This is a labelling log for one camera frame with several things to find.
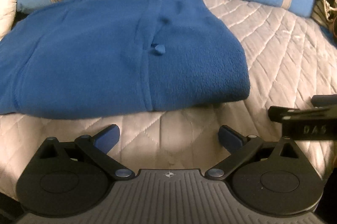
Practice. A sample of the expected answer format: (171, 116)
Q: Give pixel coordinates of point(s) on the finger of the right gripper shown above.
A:
(324, 100)
(283, 114)

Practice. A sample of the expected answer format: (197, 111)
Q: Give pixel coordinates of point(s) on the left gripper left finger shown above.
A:
(97, 147)

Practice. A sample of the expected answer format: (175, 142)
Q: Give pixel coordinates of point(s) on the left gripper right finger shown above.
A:
(241, 148)

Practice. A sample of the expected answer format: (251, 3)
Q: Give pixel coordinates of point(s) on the blue fleece zip jacket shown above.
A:
(81, 59)

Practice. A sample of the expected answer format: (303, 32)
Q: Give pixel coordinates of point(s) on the grey quilted bed cover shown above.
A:
(289, 60)

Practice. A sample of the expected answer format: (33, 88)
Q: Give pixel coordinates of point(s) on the white striped rope bag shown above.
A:
(320, 13)

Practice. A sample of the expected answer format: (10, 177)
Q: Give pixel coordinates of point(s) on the black strap bag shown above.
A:
(331, 6)

